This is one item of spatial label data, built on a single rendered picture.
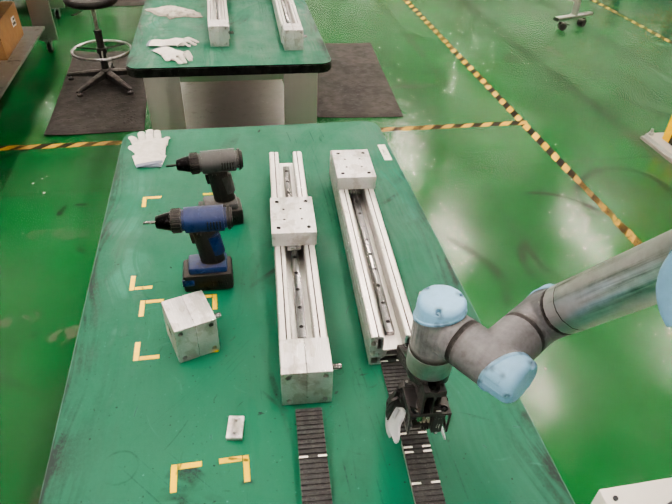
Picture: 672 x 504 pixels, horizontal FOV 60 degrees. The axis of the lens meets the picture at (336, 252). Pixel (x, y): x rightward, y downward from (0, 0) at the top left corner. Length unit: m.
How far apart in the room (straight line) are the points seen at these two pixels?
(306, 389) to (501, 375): 0.46
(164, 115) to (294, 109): 0.62
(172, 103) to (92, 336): 1.71
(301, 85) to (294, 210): 1.47
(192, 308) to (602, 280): 0.81
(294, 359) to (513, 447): 0.45
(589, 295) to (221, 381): 0.75
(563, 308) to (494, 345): 0.11
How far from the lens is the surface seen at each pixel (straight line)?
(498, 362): 0.84
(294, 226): 1.43
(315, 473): 1.08
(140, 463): 1.17
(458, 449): 1.18
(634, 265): 0.79
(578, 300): 0.85
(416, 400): 1.01
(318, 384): 1.16
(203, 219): 1.33
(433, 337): 0.88
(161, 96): 2.91
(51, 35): 5.47
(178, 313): 1.27
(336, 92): 4.45
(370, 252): 1.47
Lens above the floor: 1.74
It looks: 38 degrees down
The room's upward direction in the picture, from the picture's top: 3 degrees clockwise
